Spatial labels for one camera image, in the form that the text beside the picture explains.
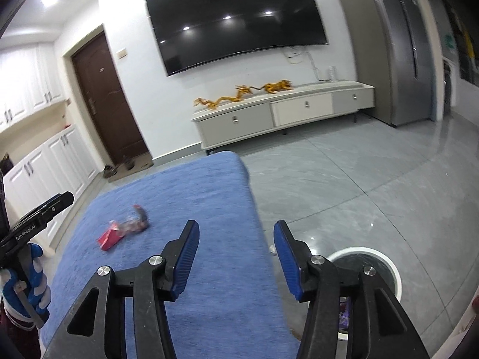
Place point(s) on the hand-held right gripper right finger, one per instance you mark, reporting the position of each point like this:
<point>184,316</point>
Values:
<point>288,261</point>

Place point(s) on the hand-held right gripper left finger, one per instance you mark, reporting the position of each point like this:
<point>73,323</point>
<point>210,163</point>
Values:
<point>185,258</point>

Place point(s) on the brown and clear snack wrapper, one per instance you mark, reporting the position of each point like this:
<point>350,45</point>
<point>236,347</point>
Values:
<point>136,224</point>

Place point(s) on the red paper scrap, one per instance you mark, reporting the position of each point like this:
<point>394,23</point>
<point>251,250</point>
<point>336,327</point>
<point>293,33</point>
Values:
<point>110,239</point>

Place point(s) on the purple wrapper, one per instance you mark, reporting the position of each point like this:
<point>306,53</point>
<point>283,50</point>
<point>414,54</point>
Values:
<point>345,314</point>

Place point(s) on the white round trash bin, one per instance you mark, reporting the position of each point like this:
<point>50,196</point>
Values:
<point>396,282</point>

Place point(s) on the person's left forearm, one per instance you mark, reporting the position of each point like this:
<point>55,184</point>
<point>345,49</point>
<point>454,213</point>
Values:
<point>15,336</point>

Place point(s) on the person's left hand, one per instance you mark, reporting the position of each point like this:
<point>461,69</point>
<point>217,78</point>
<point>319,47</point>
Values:
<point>35,280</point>

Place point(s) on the blue table cloth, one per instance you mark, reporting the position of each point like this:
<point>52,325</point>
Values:
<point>209,202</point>

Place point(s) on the black bag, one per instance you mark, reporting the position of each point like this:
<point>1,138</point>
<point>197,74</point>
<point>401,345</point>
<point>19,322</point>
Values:
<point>5,163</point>

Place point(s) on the brown shoe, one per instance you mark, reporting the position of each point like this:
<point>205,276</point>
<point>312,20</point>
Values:
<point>109,172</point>
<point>130,164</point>

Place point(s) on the brown doormat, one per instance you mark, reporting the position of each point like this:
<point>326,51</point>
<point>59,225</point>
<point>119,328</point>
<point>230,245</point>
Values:
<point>144,162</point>

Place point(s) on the white upper cabinets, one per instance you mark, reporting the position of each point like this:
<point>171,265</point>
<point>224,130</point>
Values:
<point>26,86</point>

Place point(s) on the brown entrance door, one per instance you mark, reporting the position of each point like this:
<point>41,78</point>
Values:
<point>108,101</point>

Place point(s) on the grey and white television stand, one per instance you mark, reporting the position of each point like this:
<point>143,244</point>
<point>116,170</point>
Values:
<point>243,121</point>

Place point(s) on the long golden dragon figurine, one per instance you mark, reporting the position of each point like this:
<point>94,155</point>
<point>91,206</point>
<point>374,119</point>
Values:
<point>217,101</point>

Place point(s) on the golden tiger figurine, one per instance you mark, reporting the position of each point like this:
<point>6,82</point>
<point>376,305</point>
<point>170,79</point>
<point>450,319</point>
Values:
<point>277,86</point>

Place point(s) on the clear bottle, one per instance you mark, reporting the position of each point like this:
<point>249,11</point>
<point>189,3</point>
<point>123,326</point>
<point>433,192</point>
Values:
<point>330,73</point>

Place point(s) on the grey double-door refrigerator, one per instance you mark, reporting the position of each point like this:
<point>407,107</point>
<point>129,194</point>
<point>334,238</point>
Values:
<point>393,45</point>

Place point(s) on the yellow hanging garment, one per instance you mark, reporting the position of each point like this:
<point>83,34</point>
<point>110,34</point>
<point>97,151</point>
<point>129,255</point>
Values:
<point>467,43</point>

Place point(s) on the beige light switch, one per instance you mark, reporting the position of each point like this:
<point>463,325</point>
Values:
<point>122,53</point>

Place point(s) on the black wall television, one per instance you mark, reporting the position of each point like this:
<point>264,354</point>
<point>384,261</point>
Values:
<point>232,22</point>

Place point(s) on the green wall sign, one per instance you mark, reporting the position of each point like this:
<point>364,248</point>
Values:
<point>449,42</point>

